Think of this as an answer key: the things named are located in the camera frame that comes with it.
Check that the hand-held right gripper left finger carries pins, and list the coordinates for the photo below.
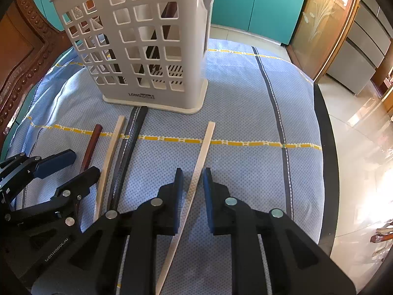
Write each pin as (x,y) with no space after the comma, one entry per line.
(175,199)

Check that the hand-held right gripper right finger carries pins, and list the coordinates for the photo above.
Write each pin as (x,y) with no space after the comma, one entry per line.
(209,202)

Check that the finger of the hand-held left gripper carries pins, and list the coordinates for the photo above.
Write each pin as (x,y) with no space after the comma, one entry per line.
(83,179)
(56,162)

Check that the dark red chopstick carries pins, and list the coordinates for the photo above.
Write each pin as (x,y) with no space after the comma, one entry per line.
(170,12)
(91,147)

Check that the cream belt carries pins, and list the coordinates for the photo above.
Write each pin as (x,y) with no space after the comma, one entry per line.
(112,147)

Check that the white chopstick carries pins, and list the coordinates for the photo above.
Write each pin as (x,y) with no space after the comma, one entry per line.
(201,159)

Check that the white plastic utensil holder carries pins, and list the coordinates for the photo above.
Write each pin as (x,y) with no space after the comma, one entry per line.
(172,104)

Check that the light blue checked cloth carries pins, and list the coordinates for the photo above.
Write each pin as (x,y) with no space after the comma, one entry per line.
(245,175)

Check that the carved wooden chair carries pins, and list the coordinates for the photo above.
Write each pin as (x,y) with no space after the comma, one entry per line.
(21,52)

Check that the black round table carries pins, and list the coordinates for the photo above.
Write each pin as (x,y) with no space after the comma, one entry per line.
(328,159)

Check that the plain teal base cabinet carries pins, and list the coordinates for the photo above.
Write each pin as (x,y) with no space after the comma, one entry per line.
(43,6)

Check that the wooden framed glass door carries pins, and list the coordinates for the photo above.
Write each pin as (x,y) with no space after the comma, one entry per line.
(322,21)

